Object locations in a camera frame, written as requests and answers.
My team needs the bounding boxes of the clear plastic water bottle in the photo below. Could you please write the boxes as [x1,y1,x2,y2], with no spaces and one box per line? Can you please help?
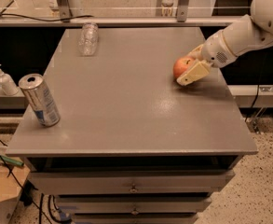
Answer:
[78,22,99,56]

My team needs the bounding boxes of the green rod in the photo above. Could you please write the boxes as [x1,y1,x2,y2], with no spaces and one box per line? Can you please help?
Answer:
[0,155,24,167]

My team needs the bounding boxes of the silver blue drink can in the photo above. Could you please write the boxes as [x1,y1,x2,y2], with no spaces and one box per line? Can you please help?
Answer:
[19,74,61,127]

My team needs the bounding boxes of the left metal bracket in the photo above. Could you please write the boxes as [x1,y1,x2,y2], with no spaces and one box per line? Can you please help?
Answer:
[57,0,72,21]

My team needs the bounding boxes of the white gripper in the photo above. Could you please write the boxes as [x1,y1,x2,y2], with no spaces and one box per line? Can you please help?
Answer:
[176,30,237,86]

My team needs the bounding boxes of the grey drawer cabinet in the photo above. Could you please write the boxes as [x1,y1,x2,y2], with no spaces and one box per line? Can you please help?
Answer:
[8,27,257,224]

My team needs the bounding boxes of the black floor cables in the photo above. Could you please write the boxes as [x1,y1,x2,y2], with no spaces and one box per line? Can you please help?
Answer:
[0,131,72,224]

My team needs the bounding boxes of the black cable on shelf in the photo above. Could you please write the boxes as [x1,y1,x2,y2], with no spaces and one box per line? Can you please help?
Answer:
[0,12,95,22]

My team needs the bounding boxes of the cardboard box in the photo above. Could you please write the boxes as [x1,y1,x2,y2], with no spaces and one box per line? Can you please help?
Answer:
[0,166,21,224]

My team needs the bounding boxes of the right metal bracket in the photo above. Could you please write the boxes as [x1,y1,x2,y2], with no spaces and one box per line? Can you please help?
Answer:
[176,0,189,22]

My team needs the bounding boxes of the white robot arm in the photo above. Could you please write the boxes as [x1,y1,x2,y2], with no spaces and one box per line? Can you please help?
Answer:
[176,0,273,86]

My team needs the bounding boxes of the red apple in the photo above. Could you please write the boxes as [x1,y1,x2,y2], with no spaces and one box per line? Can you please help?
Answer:
[173,56,194,78]

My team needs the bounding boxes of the metal bracket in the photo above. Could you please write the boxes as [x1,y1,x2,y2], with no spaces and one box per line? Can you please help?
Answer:
[176,0,189,22]
[57,0,72,21]

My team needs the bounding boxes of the white pump dispenser bottle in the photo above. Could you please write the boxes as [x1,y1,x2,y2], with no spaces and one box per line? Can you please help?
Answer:
[0,65,19,96]

